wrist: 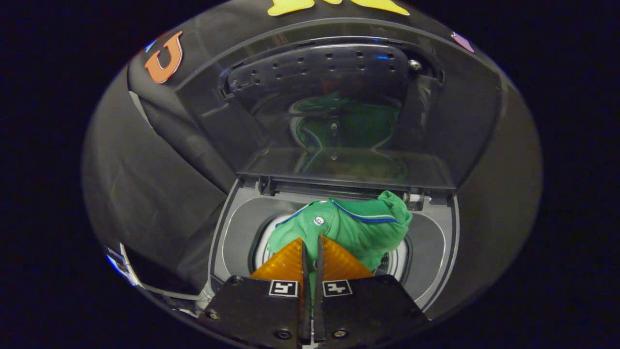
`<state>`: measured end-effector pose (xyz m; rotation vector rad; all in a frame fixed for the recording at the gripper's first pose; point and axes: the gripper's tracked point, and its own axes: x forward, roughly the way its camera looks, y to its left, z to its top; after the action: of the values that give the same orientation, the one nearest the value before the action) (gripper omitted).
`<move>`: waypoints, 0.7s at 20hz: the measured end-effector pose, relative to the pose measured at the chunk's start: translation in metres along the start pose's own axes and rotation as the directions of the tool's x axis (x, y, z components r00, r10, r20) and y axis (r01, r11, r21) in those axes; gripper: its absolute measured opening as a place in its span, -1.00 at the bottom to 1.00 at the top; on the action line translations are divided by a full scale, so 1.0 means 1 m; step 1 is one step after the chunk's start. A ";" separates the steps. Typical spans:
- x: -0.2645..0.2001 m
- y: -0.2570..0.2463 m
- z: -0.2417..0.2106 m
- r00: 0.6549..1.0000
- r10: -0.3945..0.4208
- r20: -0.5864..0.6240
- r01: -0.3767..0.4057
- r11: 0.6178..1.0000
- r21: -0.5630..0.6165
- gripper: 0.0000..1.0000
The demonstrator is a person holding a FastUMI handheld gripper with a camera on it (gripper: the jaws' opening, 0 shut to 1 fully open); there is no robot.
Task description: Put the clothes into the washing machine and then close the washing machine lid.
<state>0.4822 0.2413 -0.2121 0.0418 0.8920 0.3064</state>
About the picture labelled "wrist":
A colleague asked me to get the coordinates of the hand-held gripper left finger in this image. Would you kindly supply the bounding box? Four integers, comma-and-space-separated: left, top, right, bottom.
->
196, 237, 311, 348

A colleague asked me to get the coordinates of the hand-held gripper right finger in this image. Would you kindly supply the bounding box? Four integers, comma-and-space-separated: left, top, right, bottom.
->
312, 235, 431, 348

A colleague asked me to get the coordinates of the green polo shirt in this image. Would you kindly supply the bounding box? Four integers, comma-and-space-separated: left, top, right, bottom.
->
266, 190, 413, 301

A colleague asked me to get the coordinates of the dark washing machine lid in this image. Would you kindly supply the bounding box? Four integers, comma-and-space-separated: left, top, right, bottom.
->
174, 17, 504, 192

